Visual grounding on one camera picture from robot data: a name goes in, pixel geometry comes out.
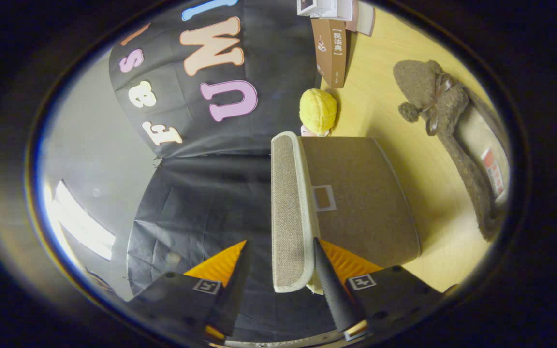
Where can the yellow plush toy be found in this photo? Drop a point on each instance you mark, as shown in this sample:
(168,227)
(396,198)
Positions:
(318,110)

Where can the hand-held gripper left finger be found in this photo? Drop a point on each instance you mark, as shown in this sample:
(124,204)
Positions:
(230,295)

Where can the brown fuzzy shoe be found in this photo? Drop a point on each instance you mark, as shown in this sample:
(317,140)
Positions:
(452,121)

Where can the pink and green plush toy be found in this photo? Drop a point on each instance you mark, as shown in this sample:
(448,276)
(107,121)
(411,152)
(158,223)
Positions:
(315,130)

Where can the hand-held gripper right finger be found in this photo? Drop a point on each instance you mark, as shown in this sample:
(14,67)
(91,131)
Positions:
(336,295)

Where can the ceiling light panel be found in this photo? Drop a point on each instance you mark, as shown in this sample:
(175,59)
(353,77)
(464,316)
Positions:
(82,224)

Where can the brown book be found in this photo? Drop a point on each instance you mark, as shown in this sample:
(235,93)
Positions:
(329,53)

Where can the pink book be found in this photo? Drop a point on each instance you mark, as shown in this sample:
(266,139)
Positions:
(365,19)

